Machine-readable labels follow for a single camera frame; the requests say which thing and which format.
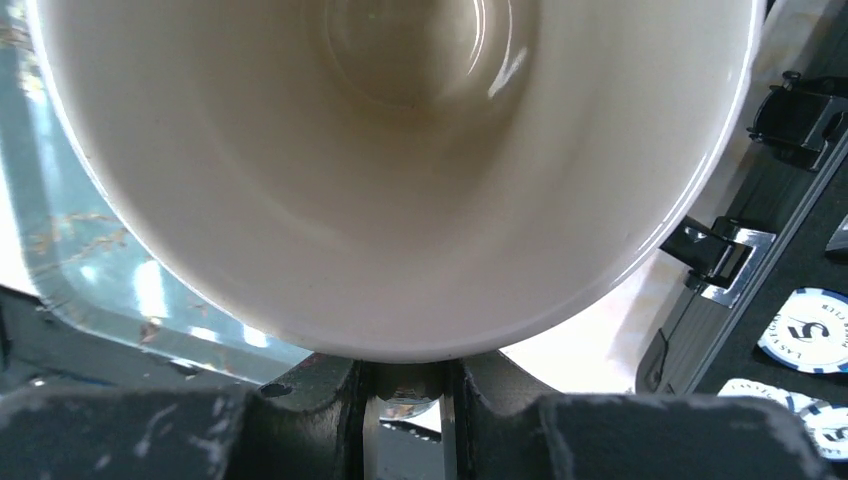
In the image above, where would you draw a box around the black poker chip case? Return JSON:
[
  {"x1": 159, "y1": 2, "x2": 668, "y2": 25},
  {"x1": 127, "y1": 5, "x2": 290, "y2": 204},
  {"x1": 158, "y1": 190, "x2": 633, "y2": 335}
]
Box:
[{"x1": 635, "y1": 1, "x2": 847, "y2": 477}]

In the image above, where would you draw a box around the cream patterned mug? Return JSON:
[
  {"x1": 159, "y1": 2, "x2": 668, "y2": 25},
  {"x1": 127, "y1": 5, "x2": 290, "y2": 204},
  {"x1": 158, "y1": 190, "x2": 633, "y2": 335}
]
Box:
[{"x1": 25, "y1": 1, "x2": 765, "y2": 364}]

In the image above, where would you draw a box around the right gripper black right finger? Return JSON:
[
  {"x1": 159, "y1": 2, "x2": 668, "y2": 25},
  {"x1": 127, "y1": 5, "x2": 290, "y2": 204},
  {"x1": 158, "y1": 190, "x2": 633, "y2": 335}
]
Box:
[{"x1": 453, "y1": 352, "x2": 835, "y2": 479}]

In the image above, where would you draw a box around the teal blossom-pattern tray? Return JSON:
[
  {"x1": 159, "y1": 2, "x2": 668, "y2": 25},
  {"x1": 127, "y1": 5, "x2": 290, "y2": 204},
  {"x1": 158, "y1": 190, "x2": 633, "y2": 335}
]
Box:
[{"x1": 1, "y1": 1, "x2": 307, "y2": 384}]

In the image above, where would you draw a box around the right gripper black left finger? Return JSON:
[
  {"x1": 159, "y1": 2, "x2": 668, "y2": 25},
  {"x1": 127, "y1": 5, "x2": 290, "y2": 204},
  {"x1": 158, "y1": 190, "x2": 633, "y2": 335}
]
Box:
[{"x1": 1, "y1": 355, "x2": 361, "y2": 479}]

